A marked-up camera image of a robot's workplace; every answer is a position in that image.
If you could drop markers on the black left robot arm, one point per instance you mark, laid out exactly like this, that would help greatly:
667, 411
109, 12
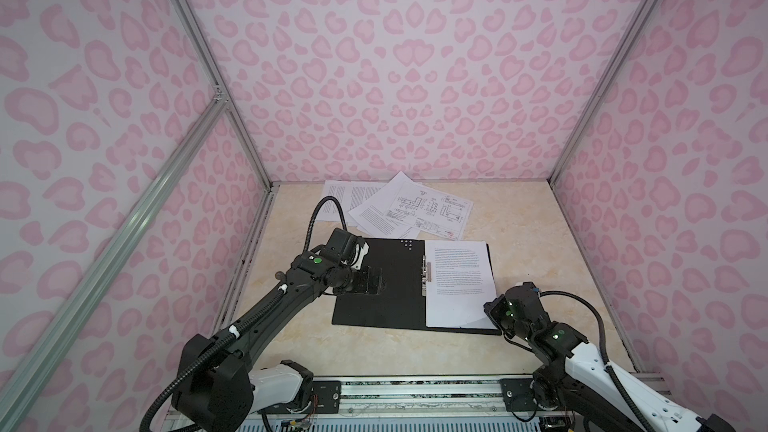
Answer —
212, 386

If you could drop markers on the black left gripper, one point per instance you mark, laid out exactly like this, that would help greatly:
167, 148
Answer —
366, 285

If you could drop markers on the aluminium frame post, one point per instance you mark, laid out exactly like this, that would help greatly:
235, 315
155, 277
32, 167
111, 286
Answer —
204, 53
628, 41

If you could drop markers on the tilted white text sheet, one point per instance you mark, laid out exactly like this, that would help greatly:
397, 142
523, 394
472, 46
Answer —
371, 215

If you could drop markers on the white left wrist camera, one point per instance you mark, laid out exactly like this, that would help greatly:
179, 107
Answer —
361, 250

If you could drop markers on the aluminium frame right post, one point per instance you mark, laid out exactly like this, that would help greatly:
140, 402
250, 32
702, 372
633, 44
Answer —
628, 41

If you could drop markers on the technical drawing sheet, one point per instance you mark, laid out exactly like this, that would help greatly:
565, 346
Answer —
431, 211

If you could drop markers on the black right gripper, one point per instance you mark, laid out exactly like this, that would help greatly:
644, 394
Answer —
492, 308

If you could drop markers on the aluminium frame left post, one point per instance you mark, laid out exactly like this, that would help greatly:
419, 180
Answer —
204, 53

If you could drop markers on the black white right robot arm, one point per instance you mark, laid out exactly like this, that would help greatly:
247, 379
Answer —
577, 375

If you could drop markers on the red black folder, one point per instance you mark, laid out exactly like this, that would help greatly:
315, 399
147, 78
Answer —
402, 303

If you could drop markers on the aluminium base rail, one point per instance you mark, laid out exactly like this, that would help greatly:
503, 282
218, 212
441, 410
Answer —
422, 403

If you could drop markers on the aluminium frame diagonal bar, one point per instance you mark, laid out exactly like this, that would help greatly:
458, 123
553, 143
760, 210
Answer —
39, 365

